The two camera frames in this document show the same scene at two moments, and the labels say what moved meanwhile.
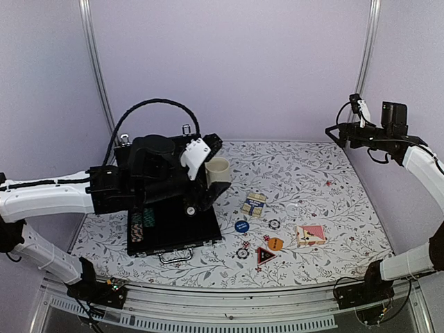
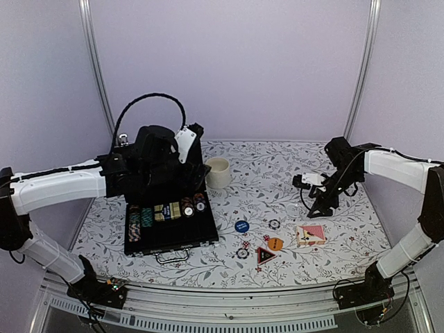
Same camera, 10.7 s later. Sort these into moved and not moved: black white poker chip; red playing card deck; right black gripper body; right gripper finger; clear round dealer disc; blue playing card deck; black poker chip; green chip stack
Moved: right gripper finger; right black gripper body; blue playing card deck
Not moved: green chip stack; clear round dealer disc; black white poker chip; red playing card deck; black poker chip
